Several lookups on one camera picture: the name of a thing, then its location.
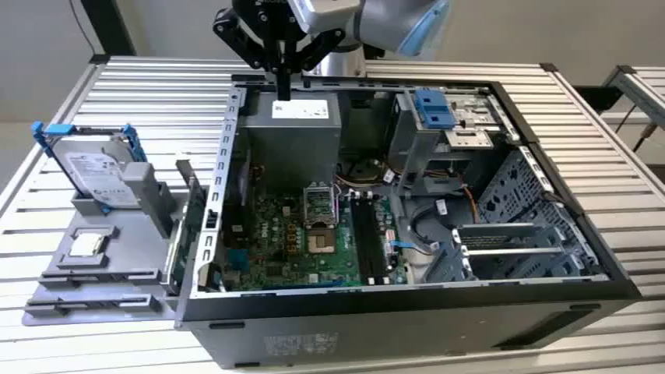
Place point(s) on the black RAM slot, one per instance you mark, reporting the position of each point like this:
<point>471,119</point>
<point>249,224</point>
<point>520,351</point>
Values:
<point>364,237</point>
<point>376,237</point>

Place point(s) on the CPU socket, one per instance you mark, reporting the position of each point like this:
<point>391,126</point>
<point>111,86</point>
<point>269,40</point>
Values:
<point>321,241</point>

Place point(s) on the grey barred disk bay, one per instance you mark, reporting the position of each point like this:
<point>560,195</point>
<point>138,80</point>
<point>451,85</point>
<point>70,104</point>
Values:
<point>499,253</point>

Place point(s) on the grey parts rack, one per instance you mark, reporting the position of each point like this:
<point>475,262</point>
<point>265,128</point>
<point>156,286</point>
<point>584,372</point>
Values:
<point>130,249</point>

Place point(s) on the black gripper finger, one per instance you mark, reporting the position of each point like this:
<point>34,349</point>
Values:
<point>244,43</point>
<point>317,50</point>

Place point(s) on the hard disk in blue carrier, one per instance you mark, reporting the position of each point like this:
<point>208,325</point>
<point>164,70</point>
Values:
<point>88,163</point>

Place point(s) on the socket locking lever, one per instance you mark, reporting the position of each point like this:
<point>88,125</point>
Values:
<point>339,202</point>

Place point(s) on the blue plastic bay latch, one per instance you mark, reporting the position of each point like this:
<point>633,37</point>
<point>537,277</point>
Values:
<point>431,113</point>

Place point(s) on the blue expansion slot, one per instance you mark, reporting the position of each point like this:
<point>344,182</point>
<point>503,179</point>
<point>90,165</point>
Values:
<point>335,280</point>

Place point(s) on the grey power supply unit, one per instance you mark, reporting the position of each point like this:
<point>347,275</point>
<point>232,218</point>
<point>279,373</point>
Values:
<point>291,156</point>

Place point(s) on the black open PC case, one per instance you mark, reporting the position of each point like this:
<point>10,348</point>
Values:
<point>364,339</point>

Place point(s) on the metal slat side table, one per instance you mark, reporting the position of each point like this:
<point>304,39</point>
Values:
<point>649,89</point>

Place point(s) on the blue chipset heatsink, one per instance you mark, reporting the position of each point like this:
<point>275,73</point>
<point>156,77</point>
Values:
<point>238,261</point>

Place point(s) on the black frame post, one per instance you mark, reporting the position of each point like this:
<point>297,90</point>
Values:
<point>111,27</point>

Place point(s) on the green graphics card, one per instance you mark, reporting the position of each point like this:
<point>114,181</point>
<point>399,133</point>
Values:
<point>191,233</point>

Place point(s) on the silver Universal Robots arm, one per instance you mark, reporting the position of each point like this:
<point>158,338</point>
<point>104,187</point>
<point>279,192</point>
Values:
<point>384,19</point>

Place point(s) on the green motherboard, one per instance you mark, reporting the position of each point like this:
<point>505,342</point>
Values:
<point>332,269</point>

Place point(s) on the silver CPU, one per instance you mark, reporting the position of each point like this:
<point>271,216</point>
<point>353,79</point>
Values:
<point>90,244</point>

